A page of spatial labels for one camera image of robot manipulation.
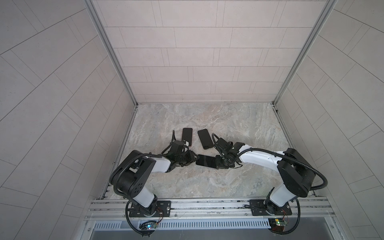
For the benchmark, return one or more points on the left circuit board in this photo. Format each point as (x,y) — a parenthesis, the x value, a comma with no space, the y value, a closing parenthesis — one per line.
(149,226)

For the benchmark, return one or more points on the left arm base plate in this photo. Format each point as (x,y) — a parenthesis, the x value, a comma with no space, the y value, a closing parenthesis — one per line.
(163,208)

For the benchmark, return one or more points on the ventilation grille strip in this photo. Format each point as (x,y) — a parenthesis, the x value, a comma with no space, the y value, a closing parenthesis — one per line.
(202,224)

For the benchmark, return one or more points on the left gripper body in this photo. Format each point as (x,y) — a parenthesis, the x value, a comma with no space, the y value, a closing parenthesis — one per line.
(183,159)

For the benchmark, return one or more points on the purple-edged black phone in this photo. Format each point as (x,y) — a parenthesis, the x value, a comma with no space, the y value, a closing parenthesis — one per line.
(187,136)

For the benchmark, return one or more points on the pink phone case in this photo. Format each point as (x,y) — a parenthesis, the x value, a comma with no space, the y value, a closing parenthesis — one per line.
(187,136)

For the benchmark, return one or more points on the aluminium mounting rail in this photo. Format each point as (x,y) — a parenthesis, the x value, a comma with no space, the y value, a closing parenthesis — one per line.
(214,208)

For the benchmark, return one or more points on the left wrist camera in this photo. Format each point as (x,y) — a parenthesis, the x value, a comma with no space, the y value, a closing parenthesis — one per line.
(178,147)

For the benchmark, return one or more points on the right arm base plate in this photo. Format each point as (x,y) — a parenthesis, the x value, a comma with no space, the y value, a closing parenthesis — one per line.
(258,208)

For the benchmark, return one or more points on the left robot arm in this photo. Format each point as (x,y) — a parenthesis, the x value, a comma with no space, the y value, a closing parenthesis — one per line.
(129,178)

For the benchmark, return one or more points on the right circuit board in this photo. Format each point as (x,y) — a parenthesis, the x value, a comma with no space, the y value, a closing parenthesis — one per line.
(278,225)

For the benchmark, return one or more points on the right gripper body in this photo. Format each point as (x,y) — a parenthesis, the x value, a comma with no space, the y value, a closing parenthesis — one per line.
(222,163)

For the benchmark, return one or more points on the circuit board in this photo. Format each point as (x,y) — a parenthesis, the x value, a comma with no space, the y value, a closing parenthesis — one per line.
(278,225)
(149,226)

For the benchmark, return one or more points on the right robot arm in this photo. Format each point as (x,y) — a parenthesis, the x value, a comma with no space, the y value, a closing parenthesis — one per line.
(297,174)

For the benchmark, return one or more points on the black phone case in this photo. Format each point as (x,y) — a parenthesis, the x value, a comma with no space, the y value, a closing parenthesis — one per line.
(205,139)

